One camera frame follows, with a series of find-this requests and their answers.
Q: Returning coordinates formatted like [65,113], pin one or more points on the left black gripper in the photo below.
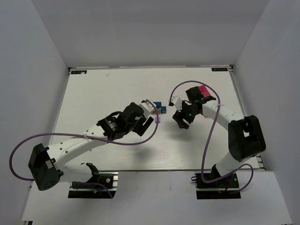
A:
[138,122]

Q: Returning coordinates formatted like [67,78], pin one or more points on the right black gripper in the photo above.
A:
[184,115]

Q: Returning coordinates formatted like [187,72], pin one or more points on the pink plastic box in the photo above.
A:
[203,90]

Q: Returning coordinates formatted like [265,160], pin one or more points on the blue wood cube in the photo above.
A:
[163,109]

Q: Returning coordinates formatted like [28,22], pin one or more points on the blue rectangular wood block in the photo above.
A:
[158,104]

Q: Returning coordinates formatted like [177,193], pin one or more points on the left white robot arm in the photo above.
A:
[50,165]

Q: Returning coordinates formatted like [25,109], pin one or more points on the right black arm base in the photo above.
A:
[227,188]

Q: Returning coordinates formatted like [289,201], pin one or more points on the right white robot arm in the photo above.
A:
[245,136]

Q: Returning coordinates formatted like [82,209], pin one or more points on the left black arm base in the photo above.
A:
[100,186]

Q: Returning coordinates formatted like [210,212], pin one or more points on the right blue table sticker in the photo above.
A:
[219,69]

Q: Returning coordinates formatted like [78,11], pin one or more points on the blue table sticker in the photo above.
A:
[219,69]
[78,72]

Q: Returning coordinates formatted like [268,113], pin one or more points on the left blue table sticker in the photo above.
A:
[78,72]

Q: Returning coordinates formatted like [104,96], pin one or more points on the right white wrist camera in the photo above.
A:
[176,101]

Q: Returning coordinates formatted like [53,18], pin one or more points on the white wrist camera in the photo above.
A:
[176,101]
[148,107]

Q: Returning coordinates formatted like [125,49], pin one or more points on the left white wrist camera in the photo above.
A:
[148,107]

